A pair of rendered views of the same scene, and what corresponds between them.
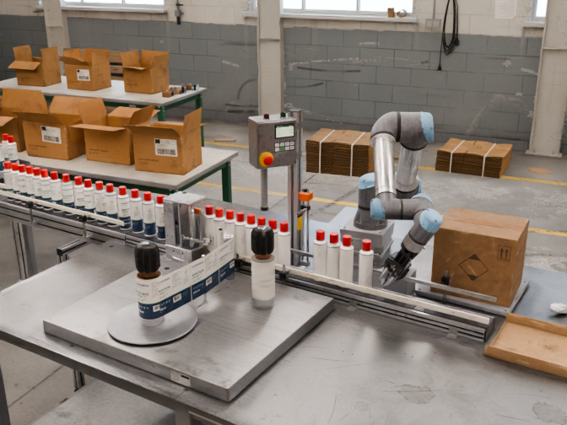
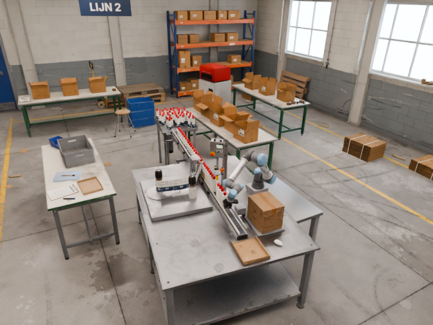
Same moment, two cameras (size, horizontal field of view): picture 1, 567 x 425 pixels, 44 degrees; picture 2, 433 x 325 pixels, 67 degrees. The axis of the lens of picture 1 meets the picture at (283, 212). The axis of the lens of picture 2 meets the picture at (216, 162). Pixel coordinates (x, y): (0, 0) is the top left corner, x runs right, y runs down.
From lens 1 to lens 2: 2.20 m
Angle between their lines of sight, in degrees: 35
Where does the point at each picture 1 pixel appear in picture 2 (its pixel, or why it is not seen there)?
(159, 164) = (239, 137)
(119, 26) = (304, 64)
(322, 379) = (179, 227)
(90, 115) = (229, 112)
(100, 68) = (270, 87)
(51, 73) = (256, 85)
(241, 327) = (177, 204)
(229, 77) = (341, 96)
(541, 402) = (221, 264)
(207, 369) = (154, 211)
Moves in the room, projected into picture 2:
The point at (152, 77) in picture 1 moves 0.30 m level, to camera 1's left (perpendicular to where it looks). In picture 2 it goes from (285, 95) to (274, 93)
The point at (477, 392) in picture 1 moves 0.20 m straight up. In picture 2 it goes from (210, 251) to (211, 235)
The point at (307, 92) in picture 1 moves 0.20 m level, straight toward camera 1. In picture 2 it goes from (373, 111) to (370, 113)
